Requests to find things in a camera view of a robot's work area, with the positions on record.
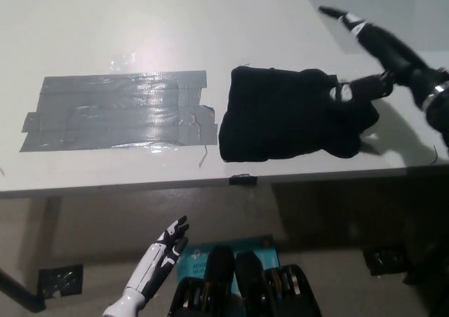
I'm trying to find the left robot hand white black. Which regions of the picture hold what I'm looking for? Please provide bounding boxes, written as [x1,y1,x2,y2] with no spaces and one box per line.
[124,215,191,299]

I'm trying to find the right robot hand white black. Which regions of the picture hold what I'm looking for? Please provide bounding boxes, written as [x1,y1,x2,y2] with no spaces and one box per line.
[318,5,449,104]

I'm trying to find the black t-shirt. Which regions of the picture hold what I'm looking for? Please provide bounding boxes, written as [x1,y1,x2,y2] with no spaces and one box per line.
[217,65,382,164]

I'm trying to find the black robot legs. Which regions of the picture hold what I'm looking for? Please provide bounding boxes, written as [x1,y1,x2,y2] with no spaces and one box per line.
[169,245,322,317]

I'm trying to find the black floor tape square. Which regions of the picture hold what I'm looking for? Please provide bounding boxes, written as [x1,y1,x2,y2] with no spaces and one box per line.
[37,263,85,299]
[363,246,412,277]

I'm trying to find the teal cardboard box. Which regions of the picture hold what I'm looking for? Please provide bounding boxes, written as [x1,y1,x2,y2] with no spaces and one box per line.
[178,234,282,287]

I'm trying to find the pale table leg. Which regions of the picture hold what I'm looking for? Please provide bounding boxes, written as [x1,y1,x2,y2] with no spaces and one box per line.
[32,196,63,273]

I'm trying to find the black table foot bar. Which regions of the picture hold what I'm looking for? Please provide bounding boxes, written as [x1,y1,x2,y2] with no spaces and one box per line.
[0,267,47,314]

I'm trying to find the clear tape piece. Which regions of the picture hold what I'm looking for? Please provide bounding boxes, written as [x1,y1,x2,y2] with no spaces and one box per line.
[109,52,138,71]

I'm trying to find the grey duct tape patch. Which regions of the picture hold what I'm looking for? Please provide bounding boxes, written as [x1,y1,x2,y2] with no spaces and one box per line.
[19,70,217,154]

